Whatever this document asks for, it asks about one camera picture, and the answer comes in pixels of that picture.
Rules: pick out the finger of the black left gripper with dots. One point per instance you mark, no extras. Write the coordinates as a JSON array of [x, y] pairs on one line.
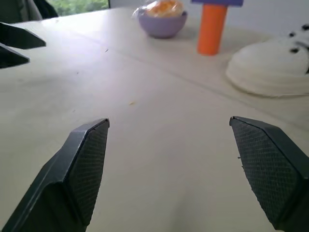
[[17, 36], [10, 58]]

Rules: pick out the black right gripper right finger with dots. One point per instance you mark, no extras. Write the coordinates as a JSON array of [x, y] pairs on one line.
[[270, 169]]

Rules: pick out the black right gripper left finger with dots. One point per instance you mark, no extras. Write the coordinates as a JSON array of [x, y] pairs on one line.
[[72, 178]]

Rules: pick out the dark grey chair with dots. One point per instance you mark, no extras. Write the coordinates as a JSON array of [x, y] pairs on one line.
[[24, 9]]

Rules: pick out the window with green foliage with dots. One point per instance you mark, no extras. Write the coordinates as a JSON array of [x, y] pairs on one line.
[[77, 6]]

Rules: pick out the white sneaker with black eyelets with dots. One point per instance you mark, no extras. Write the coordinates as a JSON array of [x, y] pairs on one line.
[[265, 70]]

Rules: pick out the lilac plastic bowl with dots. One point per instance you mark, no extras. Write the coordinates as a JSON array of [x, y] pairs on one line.
[[161, 25]]

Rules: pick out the plastic-wrapped orange bread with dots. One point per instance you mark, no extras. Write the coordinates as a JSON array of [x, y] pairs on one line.
[[161, 8]]

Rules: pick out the orange cylinder block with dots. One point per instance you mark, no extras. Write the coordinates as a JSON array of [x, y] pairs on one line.
[[211, 29]]

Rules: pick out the purple flat block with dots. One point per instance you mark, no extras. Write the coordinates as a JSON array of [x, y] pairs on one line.
[[217, 2]]

